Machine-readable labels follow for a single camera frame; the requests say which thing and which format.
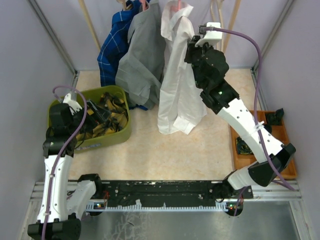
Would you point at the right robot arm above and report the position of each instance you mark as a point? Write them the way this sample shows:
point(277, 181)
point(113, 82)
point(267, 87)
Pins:
point(272, 156)

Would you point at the grey hanging shirt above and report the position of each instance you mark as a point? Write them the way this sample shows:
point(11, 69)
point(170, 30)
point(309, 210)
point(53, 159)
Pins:
point(140, 70)

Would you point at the pink plastic hanger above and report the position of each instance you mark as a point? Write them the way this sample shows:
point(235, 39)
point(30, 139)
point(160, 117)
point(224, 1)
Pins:
point(177, 6)

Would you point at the dark rolled cloth in tray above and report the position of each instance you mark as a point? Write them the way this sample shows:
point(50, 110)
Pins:
point(275, 118)

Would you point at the white shirt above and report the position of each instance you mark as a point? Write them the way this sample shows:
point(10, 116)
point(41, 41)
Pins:
point(180, 106)

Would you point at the olive green plastic basket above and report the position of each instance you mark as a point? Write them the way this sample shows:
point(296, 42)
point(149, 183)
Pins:
point(112, 137)

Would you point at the blue plaid hanging shirt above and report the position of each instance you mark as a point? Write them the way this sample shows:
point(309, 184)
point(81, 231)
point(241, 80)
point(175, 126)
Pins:
point(116, 44)

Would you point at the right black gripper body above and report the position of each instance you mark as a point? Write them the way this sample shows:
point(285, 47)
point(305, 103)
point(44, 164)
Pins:
point(195, 55)

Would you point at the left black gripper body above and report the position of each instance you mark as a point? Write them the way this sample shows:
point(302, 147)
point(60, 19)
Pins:
point(90, 120)

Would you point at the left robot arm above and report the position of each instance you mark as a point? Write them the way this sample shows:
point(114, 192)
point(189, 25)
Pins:
point(60, 214)

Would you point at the light wooden hanger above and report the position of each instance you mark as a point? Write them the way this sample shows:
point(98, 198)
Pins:
point(216, 11)

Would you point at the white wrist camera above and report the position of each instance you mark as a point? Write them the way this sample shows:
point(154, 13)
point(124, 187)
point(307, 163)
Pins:
point(209, 35)
point(74, 106)

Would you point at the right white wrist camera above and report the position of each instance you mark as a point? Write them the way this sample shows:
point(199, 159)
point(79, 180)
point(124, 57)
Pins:
point(209, 35)

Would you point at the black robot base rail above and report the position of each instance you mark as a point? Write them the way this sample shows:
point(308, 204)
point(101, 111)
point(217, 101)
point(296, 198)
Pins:
point(166, 196)

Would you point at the yellow plaid flannel shirt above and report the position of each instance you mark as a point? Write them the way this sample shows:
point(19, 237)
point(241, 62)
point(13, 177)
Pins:
point(118, 119)

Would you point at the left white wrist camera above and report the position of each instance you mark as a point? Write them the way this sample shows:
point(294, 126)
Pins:
point(74, 106)

